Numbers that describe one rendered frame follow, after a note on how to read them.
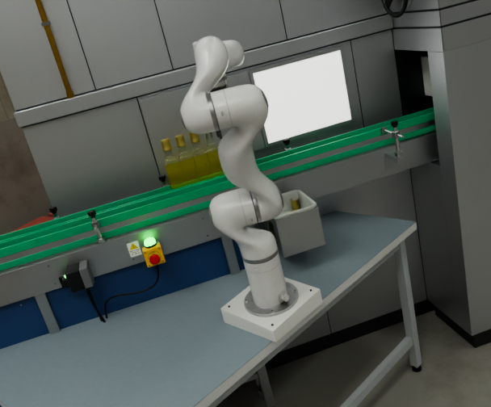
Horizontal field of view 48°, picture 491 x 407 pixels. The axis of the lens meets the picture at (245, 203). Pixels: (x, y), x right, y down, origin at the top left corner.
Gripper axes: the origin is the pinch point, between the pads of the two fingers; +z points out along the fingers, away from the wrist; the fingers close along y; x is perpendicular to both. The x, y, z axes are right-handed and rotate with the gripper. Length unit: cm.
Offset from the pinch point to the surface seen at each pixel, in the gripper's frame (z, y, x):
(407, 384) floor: 136, -53, -4
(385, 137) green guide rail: 27, -70, -26
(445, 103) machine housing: 16, -90, -10
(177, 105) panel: -6.9, 10.7, -42.0
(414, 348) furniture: 122, -61, -9
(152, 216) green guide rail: 27.6, 33.5, -16.5
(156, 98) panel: -11.6, 18.2, -42.0
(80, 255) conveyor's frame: 33, 63, -14
